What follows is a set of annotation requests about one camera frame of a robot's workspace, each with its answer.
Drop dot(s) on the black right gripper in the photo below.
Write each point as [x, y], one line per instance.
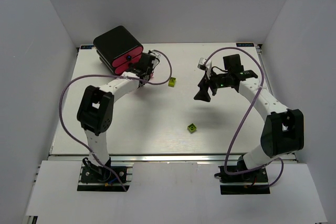
[210, 82]

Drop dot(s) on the pink top drawer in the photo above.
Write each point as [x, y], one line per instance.
[128, 56]

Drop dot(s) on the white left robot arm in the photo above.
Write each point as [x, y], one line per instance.
[96, 108]

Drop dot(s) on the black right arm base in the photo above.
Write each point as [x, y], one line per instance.
[253, 183]

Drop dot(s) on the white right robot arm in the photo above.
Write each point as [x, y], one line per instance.
[283, 131]

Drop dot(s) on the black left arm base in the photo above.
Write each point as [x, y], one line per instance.
[98, 179]

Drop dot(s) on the lime curved lego brick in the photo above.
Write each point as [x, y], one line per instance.
[172, 82]

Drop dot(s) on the lime small lego front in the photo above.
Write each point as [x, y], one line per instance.
[191, 128]

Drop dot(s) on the black drawer cabinet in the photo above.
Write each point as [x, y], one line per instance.
[115, 43]

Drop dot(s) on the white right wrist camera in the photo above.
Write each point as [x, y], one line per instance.
[205, 65]

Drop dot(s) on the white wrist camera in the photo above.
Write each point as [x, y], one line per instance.
[157, 56]
[205, 65]

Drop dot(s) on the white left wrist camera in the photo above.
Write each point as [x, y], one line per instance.
[157, 56]

